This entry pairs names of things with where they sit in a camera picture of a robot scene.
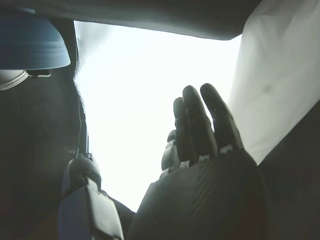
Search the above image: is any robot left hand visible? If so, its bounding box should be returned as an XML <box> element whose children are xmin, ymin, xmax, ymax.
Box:
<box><xmin>57</xmin><ymin>83</ymin><xmax>272</xmax><ymax>240</ymax></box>

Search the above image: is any white paper cup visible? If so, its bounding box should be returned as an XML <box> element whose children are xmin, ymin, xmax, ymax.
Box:
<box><xmin>0</xmin><ymin>69</ymin><xmax>28</xmax><ymax>91</ymax></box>

